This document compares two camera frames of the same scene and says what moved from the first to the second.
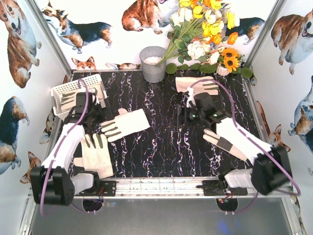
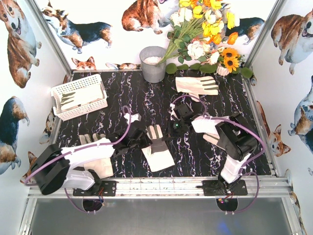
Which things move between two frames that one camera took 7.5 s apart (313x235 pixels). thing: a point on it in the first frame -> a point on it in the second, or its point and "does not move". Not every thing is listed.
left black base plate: [105, 188] does not move
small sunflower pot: [229, 61] does not move
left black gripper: [107, 109] -> [143, 134]
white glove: [96, 155] does not move
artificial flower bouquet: [198, 28] does not move
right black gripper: [180, 115] -> [174, 121]
